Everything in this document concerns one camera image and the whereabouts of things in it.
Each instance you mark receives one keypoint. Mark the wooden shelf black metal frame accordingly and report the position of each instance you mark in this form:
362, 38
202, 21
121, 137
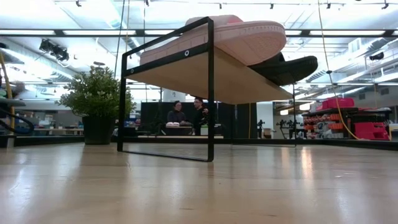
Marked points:
192, 81

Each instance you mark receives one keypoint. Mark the pink rubber slide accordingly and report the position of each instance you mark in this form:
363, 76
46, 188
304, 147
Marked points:
248, 40

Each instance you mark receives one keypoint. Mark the black rubber slide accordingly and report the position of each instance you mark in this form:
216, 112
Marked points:
289, 71

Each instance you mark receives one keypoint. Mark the pink slides pair on table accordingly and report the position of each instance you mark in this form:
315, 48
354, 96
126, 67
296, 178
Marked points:
172, 124

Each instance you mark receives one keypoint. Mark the person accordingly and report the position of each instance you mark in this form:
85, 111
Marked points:
200, 115
176, 113

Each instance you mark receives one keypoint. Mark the black room partition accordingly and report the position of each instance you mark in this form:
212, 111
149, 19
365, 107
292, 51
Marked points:
155, 115

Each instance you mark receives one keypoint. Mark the green potted plant black pot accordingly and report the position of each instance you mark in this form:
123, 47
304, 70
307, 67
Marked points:
96, 93

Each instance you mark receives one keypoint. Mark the red storage bin rack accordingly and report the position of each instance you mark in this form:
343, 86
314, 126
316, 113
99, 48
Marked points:
342, 124

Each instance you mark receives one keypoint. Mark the black ceiling spotlight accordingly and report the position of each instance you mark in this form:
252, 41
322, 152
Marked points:
376, 56
54, 49

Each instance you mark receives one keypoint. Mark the black office desk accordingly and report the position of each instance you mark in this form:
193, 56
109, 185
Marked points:
12, 102

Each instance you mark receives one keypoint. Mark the black aluminium table frame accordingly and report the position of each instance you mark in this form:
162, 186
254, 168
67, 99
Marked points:
280, 142

